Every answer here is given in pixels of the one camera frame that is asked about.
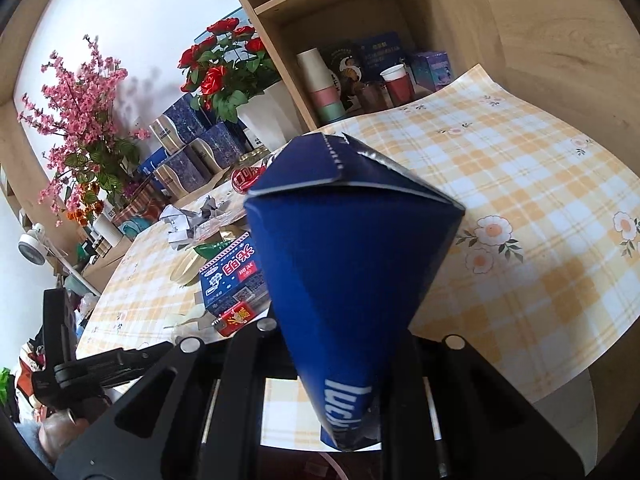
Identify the person's left hand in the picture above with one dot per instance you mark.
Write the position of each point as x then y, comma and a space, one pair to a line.
62, 435

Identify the orange flowers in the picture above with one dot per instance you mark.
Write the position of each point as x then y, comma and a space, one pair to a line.
82, 205

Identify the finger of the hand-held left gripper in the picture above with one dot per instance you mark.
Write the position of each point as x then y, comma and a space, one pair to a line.
115, 365

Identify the white bottle vase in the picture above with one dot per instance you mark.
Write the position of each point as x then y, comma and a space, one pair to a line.
107, 232

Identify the white paper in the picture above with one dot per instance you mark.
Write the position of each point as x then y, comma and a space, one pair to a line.
185, 222

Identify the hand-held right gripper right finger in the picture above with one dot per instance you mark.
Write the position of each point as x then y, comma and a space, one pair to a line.
407, 385

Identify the striped basket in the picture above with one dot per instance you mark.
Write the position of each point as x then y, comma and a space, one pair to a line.
140, 205

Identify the yellow checked tablecloth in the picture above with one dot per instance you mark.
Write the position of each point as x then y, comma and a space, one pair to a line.
500, 160

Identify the dark blue carton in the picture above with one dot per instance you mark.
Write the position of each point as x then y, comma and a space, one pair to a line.
345, 260

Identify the pink blossom branches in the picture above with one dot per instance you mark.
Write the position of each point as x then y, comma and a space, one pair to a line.
75, 90

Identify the dark blue book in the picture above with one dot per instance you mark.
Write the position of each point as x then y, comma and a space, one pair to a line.
380, 52

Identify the plain dark blue box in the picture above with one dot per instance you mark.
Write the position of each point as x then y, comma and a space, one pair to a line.
206, 112

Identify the red rose bouquet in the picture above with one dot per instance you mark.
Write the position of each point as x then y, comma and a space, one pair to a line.
220, 77

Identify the red plastic cup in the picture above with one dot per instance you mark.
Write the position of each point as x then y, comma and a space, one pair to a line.
398, 87

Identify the blue white carton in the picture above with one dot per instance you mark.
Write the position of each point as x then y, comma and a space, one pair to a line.
230, 16

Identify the light blue printed carton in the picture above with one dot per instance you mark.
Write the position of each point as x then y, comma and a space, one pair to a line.
232, 275

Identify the crushed red can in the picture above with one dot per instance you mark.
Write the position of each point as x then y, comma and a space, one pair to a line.
245, 181

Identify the flat blue box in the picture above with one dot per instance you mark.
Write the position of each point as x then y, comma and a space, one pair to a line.
152, 162

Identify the small red packet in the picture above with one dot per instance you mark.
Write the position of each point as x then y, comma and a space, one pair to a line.
235, 317

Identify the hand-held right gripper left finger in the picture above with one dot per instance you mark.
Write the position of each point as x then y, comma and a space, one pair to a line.
240, 360

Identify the purple box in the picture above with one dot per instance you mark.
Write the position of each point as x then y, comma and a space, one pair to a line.
431, 71

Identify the paper cup stack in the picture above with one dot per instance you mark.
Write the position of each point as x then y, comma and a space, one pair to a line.
320, 80

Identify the white desk fan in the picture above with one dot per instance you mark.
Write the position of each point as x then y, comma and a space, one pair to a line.
32, 250

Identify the brown glass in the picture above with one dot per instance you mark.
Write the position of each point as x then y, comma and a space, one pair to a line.
372, 97

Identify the cartoon figure box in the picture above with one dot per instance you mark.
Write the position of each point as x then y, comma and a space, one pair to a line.
345, 67

